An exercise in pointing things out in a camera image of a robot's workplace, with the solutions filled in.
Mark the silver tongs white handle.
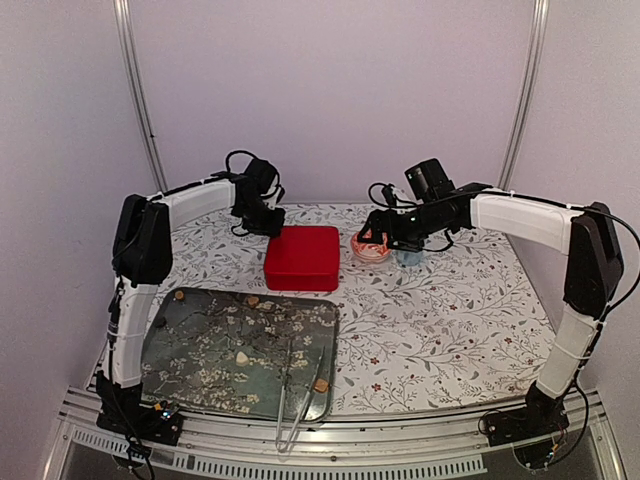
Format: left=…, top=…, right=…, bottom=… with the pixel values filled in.
left=274, top=347, right=326, bottom=454

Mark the right aluminium post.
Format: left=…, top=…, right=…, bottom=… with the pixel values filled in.
left=498, top=0, right=550, bottom=189

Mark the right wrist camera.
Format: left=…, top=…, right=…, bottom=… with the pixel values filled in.
left=381, top=183, right=399, bottom=209

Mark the light blue mug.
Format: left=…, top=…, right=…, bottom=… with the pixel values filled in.
left=395, top=250, right=423, bottom=268

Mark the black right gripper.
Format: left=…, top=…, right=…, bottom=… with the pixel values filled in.
left=357, top=200, right=450, bottom=253

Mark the aluminium post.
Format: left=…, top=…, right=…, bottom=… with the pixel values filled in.
left=113, top=0, right=168, bottom=191
left=498, top=0, right=550, bottom=189

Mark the caramel square chocolate right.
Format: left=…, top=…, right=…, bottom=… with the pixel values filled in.
left=313, top=378, right=330, bottom=393

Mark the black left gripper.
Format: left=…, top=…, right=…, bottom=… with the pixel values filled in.
left=238, top=197, right=286, bottom=236

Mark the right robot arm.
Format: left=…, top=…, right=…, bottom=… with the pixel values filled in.
left=357, top=158, right=635, bottom=436

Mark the white teardrop chocolate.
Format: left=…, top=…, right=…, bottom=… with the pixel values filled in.
left=235, top=351, right=250, bottom=367

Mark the aluminium front rail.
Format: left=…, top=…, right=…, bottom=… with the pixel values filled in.
left=43, top=388, right=631, bottom=479

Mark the red patterned small bowl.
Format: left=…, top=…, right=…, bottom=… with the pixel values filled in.
left=351, top=233, right=391, bottom=263

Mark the blue floral glass tray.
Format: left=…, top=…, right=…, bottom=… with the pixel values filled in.
left=141, top=287, right=339, bottom=422

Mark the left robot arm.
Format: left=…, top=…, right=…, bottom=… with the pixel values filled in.
left=96, top=150, right=284, bottom=398

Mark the left aluminium post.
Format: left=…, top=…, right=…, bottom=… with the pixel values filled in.
left=113, top=0, right=168, bottom=191

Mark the red box lid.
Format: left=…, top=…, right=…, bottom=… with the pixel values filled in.
left=263, top=226, right=340, bottom=292

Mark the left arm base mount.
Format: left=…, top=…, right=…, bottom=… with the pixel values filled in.
left=96, top=397, right=184, bottom=446

